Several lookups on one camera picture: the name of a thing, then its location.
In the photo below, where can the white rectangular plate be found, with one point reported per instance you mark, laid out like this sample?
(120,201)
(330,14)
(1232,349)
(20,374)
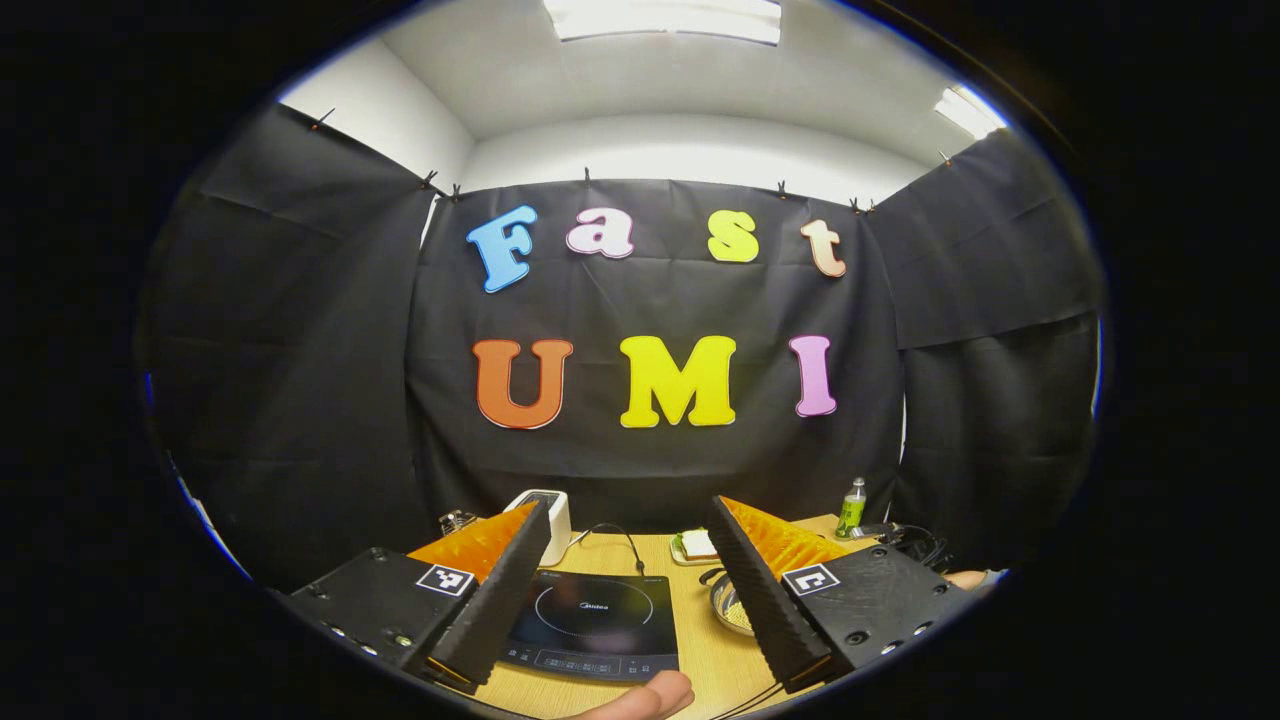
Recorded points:
(690,561)

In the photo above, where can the sandwich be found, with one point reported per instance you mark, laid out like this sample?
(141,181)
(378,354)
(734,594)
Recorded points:
(697,543)

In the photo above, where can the green drink bottle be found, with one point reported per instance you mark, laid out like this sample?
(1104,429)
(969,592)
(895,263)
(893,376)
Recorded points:
(851,512)

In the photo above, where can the small ceiling light panel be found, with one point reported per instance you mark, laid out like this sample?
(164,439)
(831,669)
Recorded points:
(968,110)

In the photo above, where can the white toaster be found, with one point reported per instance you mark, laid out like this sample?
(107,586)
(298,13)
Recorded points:
(557,525)

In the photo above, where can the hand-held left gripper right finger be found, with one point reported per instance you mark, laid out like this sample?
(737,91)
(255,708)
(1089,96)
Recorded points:
(765,600)

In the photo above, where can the black induction cooktop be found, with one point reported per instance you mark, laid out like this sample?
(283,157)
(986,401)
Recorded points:
(600,620)

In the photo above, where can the row of black cloth clips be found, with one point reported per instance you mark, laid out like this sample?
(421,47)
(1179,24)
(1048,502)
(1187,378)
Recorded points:
(586,180)

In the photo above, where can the large ceiling light panel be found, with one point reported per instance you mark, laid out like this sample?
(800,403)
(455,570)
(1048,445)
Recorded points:
(665,18)

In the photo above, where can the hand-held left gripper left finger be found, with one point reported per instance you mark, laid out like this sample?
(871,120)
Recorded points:
(500,600)

